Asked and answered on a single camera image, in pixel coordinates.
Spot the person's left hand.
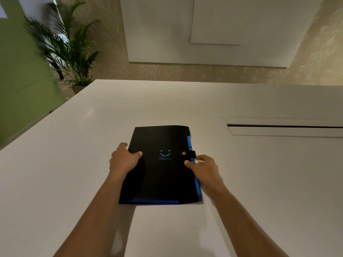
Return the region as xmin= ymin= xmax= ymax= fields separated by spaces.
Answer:
xmin=109 ymin=142 xmax=143 ymax=181

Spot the person's right hand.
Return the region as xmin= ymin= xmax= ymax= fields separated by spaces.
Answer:
xmin=184 ymin=154 xmax=224 ymax=195

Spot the black folder with smiley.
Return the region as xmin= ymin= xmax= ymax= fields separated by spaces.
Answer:
xmin=119 ymin=125 xmax=203 ymax=205

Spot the person's right forearm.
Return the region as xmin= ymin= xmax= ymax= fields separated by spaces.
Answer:
xmin=208 ymin=182 xmax=289 ymax=257

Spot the person's left forearm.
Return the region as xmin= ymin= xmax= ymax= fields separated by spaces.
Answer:
xmin=53 ymin=172 xmax=129 ymax=257

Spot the green palm plant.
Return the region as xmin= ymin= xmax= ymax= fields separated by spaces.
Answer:
xmin=23 ymin=0 xmax=102 ymax=87

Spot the table cable slot cover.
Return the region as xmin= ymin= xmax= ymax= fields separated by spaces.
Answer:
xmin=224 ymin=117 xmax=343 ymax=138

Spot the large white wall board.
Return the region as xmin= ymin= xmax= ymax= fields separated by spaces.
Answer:
xmin=120 ymin=0 xmax=326 ymax=68

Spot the small white wall panel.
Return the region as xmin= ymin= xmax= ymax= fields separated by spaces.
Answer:
xmin=190 ymin=0 xmax=247 ymax=46

